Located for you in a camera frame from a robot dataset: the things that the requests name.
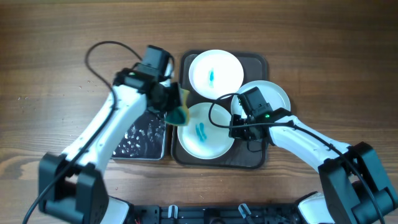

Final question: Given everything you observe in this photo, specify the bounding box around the white plate blue stain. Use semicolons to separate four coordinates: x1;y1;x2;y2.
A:
188;50;244;100

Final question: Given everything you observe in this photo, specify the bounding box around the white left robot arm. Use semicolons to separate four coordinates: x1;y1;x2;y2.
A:
36;68;183;223

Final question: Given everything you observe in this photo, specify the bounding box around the black metal water tray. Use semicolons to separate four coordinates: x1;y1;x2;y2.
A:
112;111;167;161

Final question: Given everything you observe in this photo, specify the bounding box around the green yellow sponge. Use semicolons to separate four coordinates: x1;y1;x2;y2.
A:
164;89;190;126

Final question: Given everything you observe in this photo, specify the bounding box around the white plate front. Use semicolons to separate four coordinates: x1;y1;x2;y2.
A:
177;102;234;160

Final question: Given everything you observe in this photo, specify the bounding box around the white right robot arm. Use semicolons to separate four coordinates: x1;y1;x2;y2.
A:
230;108;397;223

